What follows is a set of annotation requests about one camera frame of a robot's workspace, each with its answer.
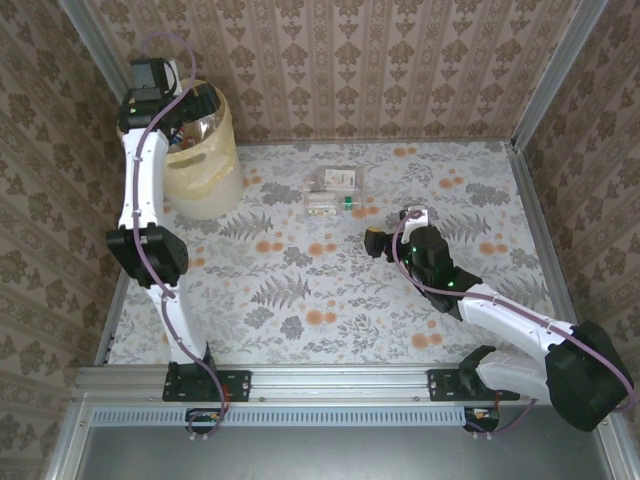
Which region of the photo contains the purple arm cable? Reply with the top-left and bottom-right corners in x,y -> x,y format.
391,209 -> 635,441
138,31 -> 227,444

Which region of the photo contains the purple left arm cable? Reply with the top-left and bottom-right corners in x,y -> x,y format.
138,31 -> 227,444

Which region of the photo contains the aluminium table edge strip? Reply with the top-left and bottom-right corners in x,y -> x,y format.
239,138 -> 514,147

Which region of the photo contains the aluminium frame post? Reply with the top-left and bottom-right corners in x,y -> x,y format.
47,394 -> 94,480
597,414 -> 640,480
510,0 -> 609,151
58,0 -> 130,96

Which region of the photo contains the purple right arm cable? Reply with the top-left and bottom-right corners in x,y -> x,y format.
391,209 -> 635,441

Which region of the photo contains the black cable connector box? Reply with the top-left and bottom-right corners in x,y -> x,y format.
185,407 -> 226,435
462,405 -> 502,434

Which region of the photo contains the clear bottle green cap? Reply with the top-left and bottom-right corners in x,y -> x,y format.
304,191 -> 357,217

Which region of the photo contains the aluminium mounting rail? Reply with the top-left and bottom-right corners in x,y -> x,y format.
72,363 -> 524,404

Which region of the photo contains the grey slotted cable duct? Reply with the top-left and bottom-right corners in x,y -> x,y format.
91,403 -> 504,427

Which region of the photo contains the translucent cream plastic bin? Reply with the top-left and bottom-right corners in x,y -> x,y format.
115,77 -> 245,220

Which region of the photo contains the grey metal shelf panel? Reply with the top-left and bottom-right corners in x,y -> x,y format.
49,394 -> 640,480

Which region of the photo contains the clear bottle red cap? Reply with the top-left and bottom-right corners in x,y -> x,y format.
192,117 -> 217,144

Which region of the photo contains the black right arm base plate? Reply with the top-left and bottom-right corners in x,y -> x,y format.
426,367 -> 521,404

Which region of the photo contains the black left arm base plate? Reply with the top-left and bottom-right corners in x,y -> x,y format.
162,362 -> 252,404

